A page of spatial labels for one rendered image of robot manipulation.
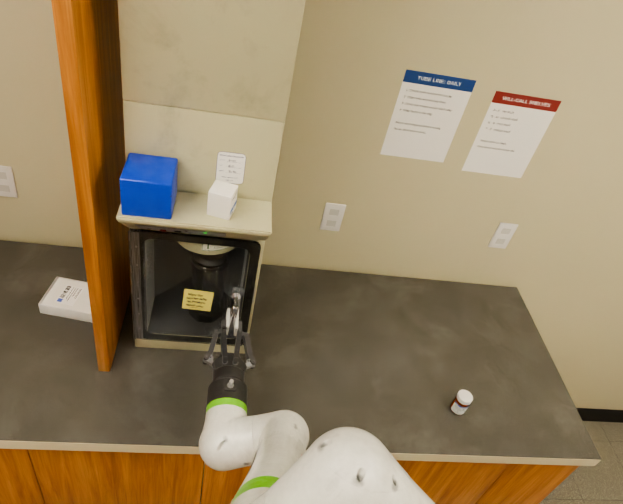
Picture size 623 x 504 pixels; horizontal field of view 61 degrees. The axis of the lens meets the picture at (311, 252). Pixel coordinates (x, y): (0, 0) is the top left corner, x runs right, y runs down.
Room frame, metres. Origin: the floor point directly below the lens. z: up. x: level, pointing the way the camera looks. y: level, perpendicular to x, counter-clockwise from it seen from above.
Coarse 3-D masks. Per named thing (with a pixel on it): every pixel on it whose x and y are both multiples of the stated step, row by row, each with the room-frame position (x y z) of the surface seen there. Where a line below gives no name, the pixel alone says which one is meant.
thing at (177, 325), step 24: (144, 240) 0.91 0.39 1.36; (168, 240) 0.92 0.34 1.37; (192, 240) 0.94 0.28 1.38; (216, 240) 0.95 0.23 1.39; (240, 240) 0.96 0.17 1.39; (144, 264) 0.91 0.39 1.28; (168, 264) 0.92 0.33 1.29; (192, 264) 0.94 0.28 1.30; (216, 264) 0.95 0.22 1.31; (240, 264) 0.96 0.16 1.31; (144, 288) 0.91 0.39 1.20; (168, 288) 0.92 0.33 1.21; (192, 288) 0.94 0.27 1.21; (216, 288) 0.95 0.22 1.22; (240, 288) 0.96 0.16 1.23; (144, 312) 0.91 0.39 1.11; (168, 312) 0.92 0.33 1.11; (192, 312) 0.94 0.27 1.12; (216, 312) 0.95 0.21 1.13; (240, 312) 0.96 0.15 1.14; (144, 336) 0.91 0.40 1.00; (168, 336) 0.92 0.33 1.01; (192, 336) 0.94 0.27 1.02
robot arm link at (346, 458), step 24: (336, 432) 0.39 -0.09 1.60; (360, 432) 0.39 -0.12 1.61; (312, 456) 0.36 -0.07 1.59; (336, 456) 0.35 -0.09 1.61; (360, 456) 0.35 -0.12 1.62; (384, 456) 0.37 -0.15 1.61; (288, 480) 0.33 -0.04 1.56; (312, 480) 0.33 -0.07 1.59; (336, 480) 0.32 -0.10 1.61; (360, 480) 0.33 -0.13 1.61; (384, 480) 0.34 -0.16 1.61; (408, 480) 0.37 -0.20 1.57
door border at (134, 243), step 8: (136, 232) 0.91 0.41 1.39; (128, 240) 0.90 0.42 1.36; (136, 240) 0.91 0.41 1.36; (136, 248) 0.91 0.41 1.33; (136, 256) 0.91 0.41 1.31; (136, 264) 0.91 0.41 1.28; (136, 272) 0.91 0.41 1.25; (136, 280) 0.91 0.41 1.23; (136, 288) 0.91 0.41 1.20; (136, 296) 0.91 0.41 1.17; (136, 304) 0.91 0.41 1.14; (136, 312) 0.90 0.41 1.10; (136, 320) 0.90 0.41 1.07; (136, 328) 0.90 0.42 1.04; (136, 336) 0.90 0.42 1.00
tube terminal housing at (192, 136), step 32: (128, 128) 0.92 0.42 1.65; (160, 128) 0.93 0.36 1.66; (192, 128) 0.94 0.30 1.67; (224, 128) 0.96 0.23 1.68; (256, 128) 0.97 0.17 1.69; (192, 160) 0.94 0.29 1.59; (256, 160) 0.97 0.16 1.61; (192, 192) 0.95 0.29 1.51; (256, 192) 0.98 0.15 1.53; (256, 288) 0.98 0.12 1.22
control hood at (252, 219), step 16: (176, 208) 0.88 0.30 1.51; (192, 208) 0.89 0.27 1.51; (240, 208) 0.93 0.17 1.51; (256, 208) 0.94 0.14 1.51; (128, 224) 0.84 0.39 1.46; (144, 224) 0.82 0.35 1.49; (160, 224) 0.82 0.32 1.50; (176, 224) 0.83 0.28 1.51; (192, 224) 0.84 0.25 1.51; (208, 224) 0.85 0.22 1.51; (224, 224) 0.86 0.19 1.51; (240, 224) 0.88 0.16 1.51; (256, 224) 0.89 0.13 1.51
